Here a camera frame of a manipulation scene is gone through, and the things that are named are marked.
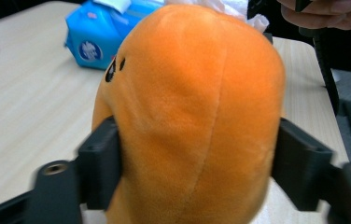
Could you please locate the white wet wipe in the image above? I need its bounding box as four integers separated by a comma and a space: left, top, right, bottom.
92, 0, 133, 14

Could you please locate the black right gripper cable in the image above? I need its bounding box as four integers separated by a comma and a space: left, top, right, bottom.
298, 27, 342, 117

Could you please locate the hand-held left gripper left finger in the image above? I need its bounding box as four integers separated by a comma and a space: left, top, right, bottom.
76, 116, 123, 211

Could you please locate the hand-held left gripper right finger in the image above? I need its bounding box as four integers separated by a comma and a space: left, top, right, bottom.
271, 117, 335, 213

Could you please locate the blue wet wipes packet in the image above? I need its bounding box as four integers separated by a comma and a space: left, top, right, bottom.
63, 0, 166, 71

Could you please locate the orange plush toy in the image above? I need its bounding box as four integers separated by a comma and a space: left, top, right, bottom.
91, 3, 288, 224

